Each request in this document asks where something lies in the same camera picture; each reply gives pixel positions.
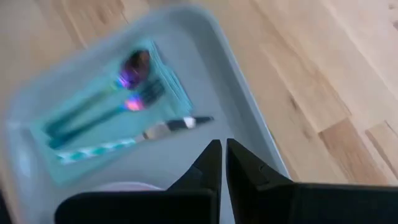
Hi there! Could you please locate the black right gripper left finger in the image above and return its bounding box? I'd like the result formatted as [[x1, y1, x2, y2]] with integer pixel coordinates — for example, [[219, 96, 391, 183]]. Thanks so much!
[[55, 139, 223, 224]]

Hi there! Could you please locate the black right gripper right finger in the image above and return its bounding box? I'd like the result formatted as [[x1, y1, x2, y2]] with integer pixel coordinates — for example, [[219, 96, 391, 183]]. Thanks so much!
[[226, 138, 398, 224]]

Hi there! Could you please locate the lilac plastic plate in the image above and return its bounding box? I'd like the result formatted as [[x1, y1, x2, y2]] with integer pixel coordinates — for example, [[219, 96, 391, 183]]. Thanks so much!
[[89, 180, 166, 192]]

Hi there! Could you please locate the knife with teal patterned handle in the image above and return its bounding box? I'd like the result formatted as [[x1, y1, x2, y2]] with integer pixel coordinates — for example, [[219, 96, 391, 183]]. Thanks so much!
[[55, 115, 216, 166]]

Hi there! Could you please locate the teal cloth napkin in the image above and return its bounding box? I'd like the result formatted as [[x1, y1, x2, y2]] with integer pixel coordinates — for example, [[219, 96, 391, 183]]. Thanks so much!
[[29, 38, 196, 185]]

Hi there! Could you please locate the iridescent metal fork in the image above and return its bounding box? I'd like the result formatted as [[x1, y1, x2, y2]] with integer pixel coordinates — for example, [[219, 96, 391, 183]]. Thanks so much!
[[47, 78, 166, 150]]

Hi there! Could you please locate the iridescent metal spoon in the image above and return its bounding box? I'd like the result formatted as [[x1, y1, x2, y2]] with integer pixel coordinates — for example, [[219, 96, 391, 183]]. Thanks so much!
[[42, 49, 152, 138]]

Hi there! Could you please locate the grey plastic tray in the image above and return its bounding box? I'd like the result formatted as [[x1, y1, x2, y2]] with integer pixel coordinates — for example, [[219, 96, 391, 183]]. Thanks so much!
[[0, 5, 292, 224]]

